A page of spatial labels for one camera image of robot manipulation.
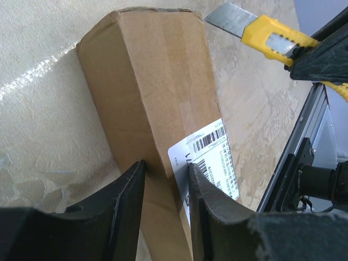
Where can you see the aluminium rail frame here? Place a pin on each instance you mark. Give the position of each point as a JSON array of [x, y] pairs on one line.
[[318, 120]]

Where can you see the brown cardboard express box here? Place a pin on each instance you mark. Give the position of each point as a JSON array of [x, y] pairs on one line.
[[150, 75]]

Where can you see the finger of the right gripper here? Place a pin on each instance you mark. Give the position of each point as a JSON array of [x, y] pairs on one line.
[[328, 60]]

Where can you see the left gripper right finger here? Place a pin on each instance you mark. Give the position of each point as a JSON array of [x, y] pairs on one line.
[[223, 229]]

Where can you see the yellow utility knife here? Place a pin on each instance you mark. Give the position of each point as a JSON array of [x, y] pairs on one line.
[[266, 35]]

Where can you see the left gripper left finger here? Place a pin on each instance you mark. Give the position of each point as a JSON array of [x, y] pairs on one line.
[[103, 226]]

